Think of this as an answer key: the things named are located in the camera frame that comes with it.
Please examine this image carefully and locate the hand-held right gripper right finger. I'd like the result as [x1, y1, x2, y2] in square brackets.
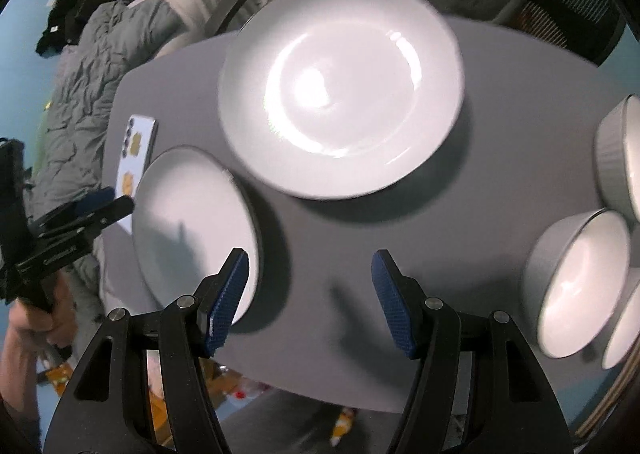
[371, 249, 576, 454]

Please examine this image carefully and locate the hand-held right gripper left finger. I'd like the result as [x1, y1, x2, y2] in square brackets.
[42, 248, 251, 454]

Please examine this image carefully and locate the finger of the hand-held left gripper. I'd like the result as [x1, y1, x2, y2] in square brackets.
[30, 186, 117, 235]
[15, 196, 135, 281]

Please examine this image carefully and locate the white plate dark rim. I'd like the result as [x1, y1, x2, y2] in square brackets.
[132, 146, 261, 327]

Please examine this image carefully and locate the stack of white plates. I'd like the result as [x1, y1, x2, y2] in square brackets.
[522, 209, 632, 360]

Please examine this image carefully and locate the large white plate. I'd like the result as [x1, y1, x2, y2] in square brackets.
[217, 0, 466, 199]

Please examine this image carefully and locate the white bowl dark rim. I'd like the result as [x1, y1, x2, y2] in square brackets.
[602, 266, 640, 370]

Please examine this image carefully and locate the white ribbed bowl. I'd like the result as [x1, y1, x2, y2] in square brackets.
[594, 94, 640, 225]

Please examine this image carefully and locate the person's left hand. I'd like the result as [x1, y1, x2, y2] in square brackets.
[7, 274, 78, 355]

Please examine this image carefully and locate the white smartphone with stickers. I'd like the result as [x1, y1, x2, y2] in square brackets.
[114, 115, 159, 237]

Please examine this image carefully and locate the grey quilted blanket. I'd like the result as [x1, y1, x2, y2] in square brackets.
[27, 0, 188, 335]

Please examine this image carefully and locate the orange white packet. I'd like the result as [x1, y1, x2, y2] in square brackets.
[330, 409, 357, 447]

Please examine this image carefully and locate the black clothes pile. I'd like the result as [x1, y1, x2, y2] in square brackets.
[35, 0, 108, 54]

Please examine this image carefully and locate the black mesh office chair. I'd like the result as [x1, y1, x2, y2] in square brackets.
[217, 0, 628, 65]

